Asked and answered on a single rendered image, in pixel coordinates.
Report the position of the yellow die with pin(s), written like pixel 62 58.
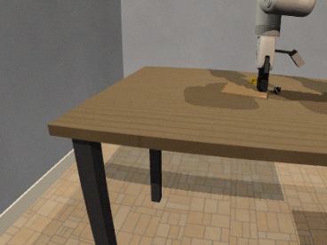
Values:
pixel 253 80

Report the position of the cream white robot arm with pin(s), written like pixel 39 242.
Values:
pixel 296 8

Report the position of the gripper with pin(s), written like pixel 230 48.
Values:
pixel 264 58

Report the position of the tan mat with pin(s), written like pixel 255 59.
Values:
pixel 244 90

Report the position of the black die with white pips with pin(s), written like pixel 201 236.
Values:
pixel 277 90

